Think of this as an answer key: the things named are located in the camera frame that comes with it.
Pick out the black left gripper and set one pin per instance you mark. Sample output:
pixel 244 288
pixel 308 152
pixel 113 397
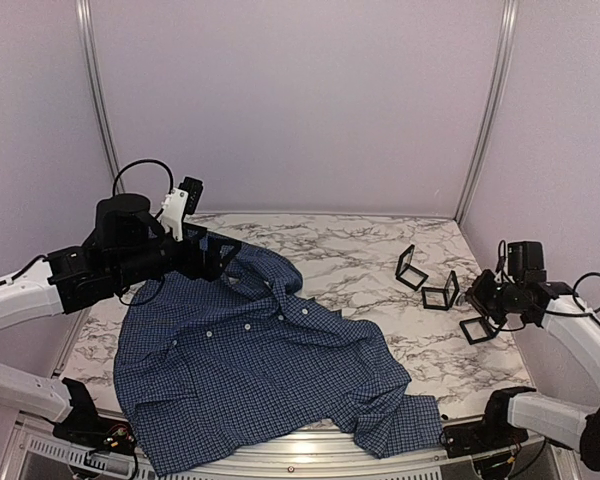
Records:
pixel 194 252

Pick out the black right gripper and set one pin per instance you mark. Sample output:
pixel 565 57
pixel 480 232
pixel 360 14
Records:
pixel 476 294

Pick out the blue checked shirt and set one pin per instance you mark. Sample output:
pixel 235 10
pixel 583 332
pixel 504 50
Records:
pixel 203 368

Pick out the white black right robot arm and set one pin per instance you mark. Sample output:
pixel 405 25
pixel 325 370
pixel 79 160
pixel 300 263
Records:
pixel 555 308

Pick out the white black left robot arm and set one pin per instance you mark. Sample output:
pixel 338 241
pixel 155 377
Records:
pixel 127 246

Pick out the black frame stand near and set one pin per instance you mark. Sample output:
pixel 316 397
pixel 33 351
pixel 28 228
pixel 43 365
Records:
pixel 477 330

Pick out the black frame stand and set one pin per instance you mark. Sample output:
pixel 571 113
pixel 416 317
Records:
pixel 477 330
pixel 441 298
pixel 406 273

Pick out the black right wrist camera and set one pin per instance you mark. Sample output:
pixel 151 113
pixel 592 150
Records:
pixel 521 262

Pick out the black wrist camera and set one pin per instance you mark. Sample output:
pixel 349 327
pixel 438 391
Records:
pixel 521 262
pixel 194 189

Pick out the black frame stand middle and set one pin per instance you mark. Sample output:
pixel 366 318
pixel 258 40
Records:
pixel 441 298

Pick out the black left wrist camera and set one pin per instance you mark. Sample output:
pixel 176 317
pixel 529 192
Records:
pixel 194 189

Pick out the black frame stand far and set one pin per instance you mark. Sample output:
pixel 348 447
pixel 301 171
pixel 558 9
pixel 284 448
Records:
pixel 406 273

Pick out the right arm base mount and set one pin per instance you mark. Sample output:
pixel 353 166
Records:
pixel 489 433

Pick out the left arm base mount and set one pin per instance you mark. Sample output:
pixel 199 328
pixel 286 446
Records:
pixel 84 426

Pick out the aluminium front rail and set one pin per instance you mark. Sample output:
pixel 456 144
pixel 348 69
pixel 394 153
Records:
pixel 324 453

